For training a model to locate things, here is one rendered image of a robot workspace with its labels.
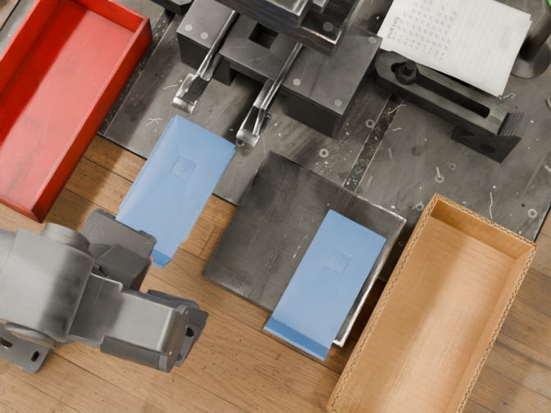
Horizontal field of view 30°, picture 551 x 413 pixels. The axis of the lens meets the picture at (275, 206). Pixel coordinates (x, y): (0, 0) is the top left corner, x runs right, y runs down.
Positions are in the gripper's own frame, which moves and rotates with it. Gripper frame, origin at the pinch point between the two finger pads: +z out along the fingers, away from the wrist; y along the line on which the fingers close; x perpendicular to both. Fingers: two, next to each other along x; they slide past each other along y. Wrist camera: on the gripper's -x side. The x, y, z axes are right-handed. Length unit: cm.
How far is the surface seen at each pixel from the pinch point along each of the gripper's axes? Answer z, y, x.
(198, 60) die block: 18.1, 16.1, 5.2
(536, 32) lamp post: 23.4, 35.1, -26.7
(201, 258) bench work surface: 10.9, -1.9, -5.6
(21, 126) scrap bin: 13.0, 1.2, 19.2
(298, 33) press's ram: 1.4, 26.1, -5.4
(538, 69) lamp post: 29, 31, -29
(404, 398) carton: 8.0, -4.1, -31.9
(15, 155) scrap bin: 11.4, -1.6, 18.1
